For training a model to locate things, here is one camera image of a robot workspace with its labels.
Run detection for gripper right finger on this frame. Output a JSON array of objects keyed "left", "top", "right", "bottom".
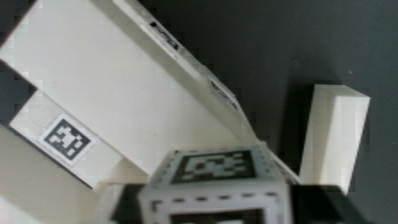
[{"left": 291, "top": 185, "right": 371, "bottom": 224}]

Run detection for white chair back frame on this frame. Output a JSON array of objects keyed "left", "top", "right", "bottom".
[{"left": 0, "top": 0, "right": 303, "bottom": 224}]

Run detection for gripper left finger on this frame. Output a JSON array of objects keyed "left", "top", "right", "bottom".
[{"left": 94, "top": 184, "right": 143, "bottom": 224}]

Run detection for small white tag cube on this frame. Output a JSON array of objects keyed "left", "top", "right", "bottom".
[{"left": 138, "top": 145, "right": 293, "bottom": 224}]

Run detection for white L-shaped fence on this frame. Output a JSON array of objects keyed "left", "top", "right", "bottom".
[{"left": 298, "top": 84, "right": 371, "bottom": 193}]

